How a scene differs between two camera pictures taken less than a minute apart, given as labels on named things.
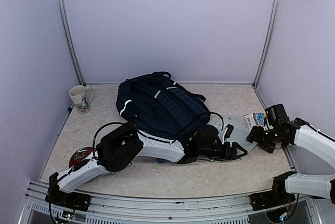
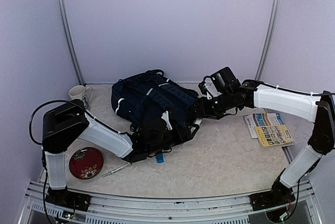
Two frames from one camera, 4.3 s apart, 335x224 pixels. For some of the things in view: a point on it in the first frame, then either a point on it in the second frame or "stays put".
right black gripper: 255,135 to 203,110
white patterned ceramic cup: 81,97 stays put
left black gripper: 233,155 to 187,135
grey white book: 240,131 to 197,121
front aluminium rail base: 233,210 stays put
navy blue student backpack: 160,107 stays put
